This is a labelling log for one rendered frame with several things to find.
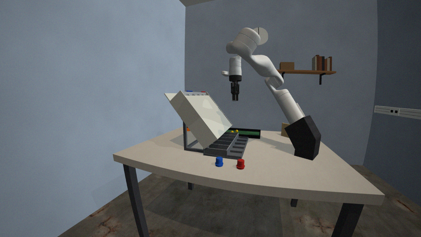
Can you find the blue plastic cap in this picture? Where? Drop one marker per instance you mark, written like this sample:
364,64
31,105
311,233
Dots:
219,161

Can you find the open wooden crate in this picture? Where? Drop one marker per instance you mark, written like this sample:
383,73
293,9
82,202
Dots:
283,132

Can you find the red plug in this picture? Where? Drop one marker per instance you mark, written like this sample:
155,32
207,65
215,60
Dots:
240,164

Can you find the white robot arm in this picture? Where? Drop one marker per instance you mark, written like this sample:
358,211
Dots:
244,45

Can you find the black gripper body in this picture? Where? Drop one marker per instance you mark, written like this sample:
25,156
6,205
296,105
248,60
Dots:
235,79

